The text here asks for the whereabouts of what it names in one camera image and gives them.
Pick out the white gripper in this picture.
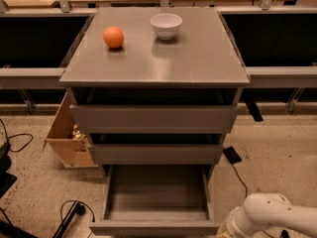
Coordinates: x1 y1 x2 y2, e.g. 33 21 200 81
216 216 236 238

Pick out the grey bottom drawer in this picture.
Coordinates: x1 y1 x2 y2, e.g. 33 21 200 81
90 165 220 236

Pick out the grey drawer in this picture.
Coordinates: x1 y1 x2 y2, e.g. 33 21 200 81
70 105 238 134
88 144 223 165
90 165 220 236

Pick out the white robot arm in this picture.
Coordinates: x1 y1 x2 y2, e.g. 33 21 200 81
216 193 317 238

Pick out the grey middle drawer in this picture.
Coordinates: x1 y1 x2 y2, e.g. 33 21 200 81
88 144 223 165

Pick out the grey drawer cabinet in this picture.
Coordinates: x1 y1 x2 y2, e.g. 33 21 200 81
58 6 251 183

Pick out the grey top drawer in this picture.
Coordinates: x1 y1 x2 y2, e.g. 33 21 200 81
70 105 238 134

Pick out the black power adapter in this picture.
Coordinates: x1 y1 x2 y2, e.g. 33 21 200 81
223 147 242 165

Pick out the cardboard box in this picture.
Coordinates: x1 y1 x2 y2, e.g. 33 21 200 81
46 95 94 168

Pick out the white ceramic bowl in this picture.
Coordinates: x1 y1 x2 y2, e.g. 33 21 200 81
150 13 182 40

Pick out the orange ball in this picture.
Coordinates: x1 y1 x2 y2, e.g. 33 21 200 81
103 26 124 49

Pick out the black equipment left edge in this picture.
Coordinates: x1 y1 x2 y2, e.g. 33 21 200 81
0 143 37 238

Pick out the black adapter cable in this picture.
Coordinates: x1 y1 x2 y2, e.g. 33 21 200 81
231 162 250 198

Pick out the black stand with cable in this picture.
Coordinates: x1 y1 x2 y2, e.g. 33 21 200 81
53 199 95 238

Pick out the grey metal rail frame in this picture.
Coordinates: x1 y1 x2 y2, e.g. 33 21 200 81
0 0 317 114

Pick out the black floor cable left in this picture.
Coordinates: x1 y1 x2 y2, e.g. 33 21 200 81
0 119 34 154

